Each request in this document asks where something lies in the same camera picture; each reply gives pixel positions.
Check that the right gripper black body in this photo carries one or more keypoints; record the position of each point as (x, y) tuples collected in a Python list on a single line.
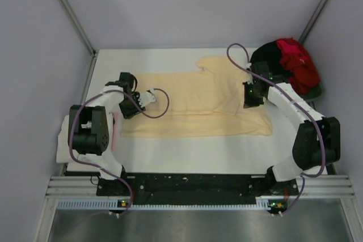
[(251, 97)]

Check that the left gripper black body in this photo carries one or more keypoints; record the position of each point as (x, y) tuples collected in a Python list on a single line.
[(128, 107)]

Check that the cream yellow t shirt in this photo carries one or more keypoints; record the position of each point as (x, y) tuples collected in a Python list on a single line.
[(207, 102)]

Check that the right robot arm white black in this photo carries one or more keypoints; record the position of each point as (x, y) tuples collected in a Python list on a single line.
[(317, 141)]

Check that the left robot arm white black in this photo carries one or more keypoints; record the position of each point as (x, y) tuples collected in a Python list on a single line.
[(94, 128)]

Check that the black t shirt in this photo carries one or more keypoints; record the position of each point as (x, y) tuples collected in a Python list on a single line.
[(271, 54)]

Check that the red t shirt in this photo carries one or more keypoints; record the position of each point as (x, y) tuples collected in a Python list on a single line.
[(296, 59)]

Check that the grey plastic tray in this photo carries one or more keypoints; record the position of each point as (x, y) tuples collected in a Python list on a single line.
[(313, 93)]

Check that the white printed folded shirt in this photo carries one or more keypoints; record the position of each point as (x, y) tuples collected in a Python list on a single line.
[(62, 154)]

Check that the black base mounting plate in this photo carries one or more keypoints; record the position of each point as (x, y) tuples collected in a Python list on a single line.
[(194, 189)]

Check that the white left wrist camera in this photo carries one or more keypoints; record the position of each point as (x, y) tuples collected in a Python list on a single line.
[(146, 98)]

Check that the grey slotted cable duct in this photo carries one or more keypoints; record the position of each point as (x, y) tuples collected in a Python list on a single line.
[(118, 205)]

